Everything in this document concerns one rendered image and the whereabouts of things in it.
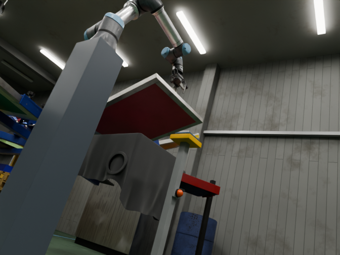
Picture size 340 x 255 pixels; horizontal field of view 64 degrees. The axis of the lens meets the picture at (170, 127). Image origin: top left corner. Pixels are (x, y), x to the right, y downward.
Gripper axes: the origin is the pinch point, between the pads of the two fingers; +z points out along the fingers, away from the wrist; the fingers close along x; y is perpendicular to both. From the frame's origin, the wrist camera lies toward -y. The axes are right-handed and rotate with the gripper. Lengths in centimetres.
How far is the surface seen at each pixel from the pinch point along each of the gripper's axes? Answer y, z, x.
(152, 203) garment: -6, 71, -26
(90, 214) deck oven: -201, -18, -322
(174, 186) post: 14, 73, 4
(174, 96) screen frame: 8.0, 8.2, 1.0
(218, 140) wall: -341, -174, -119
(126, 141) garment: 23, 41, -24
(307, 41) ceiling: -311, -310, 102
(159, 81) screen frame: 25.7, 8.2, 1.3
